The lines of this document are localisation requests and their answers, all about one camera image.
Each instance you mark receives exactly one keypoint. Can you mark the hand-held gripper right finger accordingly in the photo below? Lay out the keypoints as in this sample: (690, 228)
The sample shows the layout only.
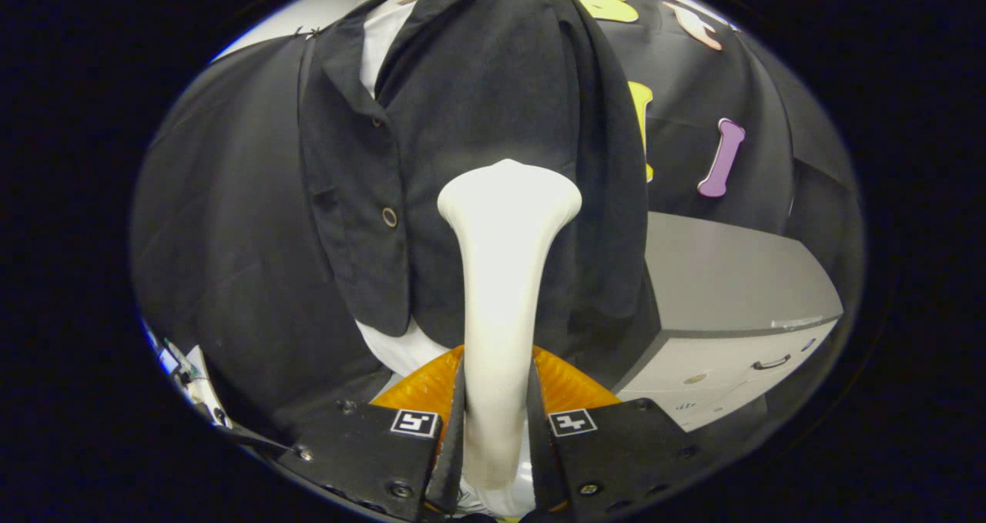
(543, 461)

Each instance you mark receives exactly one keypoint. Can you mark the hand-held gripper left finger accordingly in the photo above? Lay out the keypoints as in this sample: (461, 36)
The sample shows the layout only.
(451, 461)

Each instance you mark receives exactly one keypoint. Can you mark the white garment steamer head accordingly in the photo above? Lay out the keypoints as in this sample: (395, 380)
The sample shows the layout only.
(501, 292)

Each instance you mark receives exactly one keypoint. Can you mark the black suit jacket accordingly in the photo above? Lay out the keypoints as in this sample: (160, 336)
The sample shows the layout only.
(493, 84)

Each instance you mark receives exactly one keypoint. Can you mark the white side table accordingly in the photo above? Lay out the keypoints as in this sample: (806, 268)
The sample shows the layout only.
(202, 388)

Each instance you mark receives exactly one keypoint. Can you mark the grey cabinet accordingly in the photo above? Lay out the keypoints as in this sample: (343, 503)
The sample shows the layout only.
(732, 276)

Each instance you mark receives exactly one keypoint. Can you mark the small blue screen device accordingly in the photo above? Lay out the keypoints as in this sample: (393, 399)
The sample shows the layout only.
(169, 361)

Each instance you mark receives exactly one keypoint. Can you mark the black backdrop cloth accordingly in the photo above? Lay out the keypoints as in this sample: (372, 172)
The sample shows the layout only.
(223, 199)

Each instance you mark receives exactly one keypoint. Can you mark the black binder clip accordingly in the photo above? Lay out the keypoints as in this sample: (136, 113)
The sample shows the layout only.
(310, 31)

